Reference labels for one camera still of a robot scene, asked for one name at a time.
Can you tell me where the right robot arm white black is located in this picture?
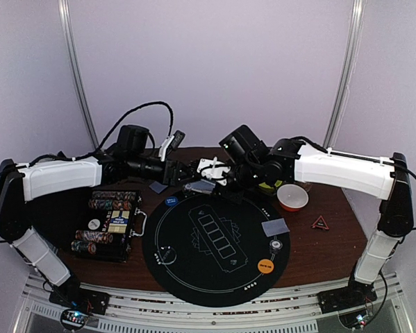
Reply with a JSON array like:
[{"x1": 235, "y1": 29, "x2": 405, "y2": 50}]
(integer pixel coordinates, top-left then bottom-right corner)
[{"x1": 209, "y1": 125, "x2": 414, "y2": 307}]

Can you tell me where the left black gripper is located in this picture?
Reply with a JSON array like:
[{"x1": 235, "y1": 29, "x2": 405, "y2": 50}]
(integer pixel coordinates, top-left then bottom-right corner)
[{"x1": 127, "y1": 153, "x2": 197, "y2": 187}]

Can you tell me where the single grey card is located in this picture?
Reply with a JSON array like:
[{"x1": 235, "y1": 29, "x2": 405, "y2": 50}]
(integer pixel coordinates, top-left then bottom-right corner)
[{"x1": 149, "y1": 181, "x2": 168, "y2": 194}]

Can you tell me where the clear acrylic dealer puck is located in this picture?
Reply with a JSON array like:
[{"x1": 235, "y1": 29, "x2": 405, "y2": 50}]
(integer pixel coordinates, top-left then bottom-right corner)
[{"x1": 158, "y1": 246, "x2": 177, "y2": 266}]

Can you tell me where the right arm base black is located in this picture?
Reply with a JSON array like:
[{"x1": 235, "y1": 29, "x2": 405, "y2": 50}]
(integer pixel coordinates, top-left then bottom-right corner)
[{"x1": 317, "y1": 272, "x2": 378, "y2": 314}]

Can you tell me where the right aluminium frame post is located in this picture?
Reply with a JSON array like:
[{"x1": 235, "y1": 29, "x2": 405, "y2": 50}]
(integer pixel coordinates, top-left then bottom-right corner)
[{"x1": 323, "y1": 0, "x2": 366, "y2": 148}]

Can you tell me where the orange big blind button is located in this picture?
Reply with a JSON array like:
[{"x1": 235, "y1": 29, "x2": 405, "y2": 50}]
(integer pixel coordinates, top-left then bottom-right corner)
[{"x1": 257, "y1": 259, "x2": 275, "y2": 274}]

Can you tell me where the front aluminium rail frame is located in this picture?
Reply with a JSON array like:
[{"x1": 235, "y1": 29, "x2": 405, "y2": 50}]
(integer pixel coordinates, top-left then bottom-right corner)
[{"x1": 11, "y1": 273, "x2": 415, "y2": 333}]

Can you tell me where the white dealer button in case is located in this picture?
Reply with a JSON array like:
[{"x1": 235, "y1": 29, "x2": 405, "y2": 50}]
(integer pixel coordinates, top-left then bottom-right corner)
[{"x1": 88, "y1": 219, "x2": 101, "y2": 230}]

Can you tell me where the black round poker mat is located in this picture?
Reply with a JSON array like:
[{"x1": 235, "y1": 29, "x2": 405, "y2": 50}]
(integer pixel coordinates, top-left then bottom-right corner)
[{"x1": 142, "y1": 191, "x2": 290, "y2": 307}]

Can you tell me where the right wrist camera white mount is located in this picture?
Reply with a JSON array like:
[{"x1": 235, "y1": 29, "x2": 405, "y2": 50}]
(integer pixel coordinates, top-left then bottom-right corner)
[{"x1": 197, "y1": 157, "x2": 231, "y2": 186}]

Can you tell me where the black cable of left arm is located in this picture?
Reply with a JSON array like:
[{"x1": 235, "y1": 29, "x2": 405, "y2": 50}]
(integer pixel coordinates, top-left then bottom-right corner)
[{"x1": 0, "y1": 101, "x2": 174, "y2": 244}]

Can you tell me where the black poker chip case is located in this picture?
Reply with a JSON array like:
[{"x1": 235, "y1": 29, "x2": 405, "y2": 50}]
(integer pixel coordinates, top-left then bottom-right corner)
[{"x1": 26, "y1": 187, "x2": 142, "y2": 262}]

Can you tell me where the blue small blind button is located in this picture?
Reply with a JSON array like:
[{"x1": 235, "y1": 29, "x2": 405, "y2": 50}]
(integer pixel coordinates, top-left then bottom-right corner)
[{"x1": 165, "y1": 196, "x2": 178, "y2": 207}]

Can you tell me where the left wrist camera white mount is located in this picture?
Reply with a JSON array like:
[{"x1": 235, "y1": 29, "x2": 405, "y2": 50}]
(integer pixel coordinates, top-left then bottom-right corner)
[{"x1": 158, "y1": 130, "x2": 185, "y2": 162}]

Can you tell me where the left circuit board with LEDs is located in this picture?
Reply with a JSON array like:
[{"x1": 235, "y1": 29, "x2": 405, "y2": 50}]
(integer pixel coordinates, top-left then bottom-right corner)
[{"x1": 60, "y1": 309, "x2": 90, "y2": 330}]

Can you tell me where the red black triangle button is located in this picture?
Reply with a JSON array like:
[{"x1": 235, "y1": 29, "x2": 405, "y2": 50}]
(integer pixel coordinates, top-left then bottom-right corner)
[{"x1": 311, "y1": 216, "x2": 330, "y2": 231}]

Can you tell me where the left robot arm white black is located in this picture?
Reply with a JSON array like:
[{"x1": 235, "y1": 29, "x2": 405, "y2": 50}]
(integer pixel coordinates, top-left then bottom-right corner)
[{"x1": 0, "y1": 125, "x2": 194, "y2": 308}]

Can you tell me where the boxed playing card deck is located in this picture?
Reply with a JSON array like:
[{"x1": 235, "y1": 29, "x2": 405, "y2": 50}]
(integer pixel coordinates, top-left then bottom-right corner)
[{"x1": 101, "y1": 210, "x2": 130, "y2": 234}]

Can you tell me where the grey playing card deck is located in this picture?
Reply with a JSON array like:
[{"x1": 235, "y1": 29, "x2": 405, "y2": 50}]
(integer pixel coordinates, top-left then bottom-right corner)
[{"x1": 185, "y1": 180, "x2": 216, "y2": 194}]

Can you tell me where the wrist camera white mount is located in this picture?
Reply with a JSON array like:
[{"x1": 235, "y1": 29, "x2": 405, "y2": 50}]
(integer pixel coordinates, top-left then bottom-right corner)
[
  {"x1": 158, "y1": 130, "x2": 185, "y2": 162},
  {"x1": 197, "y1": 157, "x2": 231, "y2": 186}
]

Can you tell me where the white orange bowl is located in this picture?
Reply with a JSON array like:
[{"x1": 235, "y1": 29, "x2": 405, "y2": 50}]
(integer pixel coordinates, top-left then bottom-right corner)
[{"x1": 276, "y1": 184, "x2": 309, "y2": 212}]

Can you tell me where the right circuit board with LEDs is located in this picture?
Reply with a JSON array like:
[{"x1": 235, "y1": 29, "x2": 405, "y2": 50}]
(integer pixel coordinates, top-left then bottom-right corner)
[{"x1": 338, "y1": 310, "x2": 374, "y2": 330}]

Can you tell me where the circuit board with leds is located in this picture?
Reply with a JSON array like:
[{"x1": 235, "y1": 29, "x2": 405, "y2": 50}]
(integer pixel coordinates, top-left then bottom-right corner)
[
  {"x1": 338, "y1": 310, "x2": 374, "y2": 330},
  {"x1": 60, "y1": 309, "x2": 90, "y2": 330}
]

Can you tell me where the poker chip row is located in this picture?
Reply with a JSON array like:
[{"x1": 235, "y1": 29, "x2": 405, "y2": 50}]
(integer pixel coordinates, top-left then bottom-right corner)
[
  {"x1": 75, "y1": 230, "x2": 113, "y2": 244},
  {"x1": 88, "y1": 199, "x2": 133, "y2": 211},
  {"x1": 71, "y1": 240, "x2": 97, "y2": 255},
  {"x1": 91, "y1": 191, "x2": 137, "y2": 201}
]

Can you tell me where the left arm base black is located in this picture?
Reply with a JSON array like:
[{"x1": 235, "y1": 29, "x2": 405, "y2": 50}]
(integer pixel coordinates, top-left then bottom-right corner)
[{"x1": 48, "y1": 275, "x2": 110, "y2": 315}]

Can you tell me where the green bowl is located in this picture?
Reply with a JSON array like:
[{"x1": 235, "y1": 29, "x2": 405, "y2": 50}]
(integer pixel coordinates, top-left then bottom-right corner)
[{"x1": 258, "y1": 180, "x2": 283, "y2": 195}]

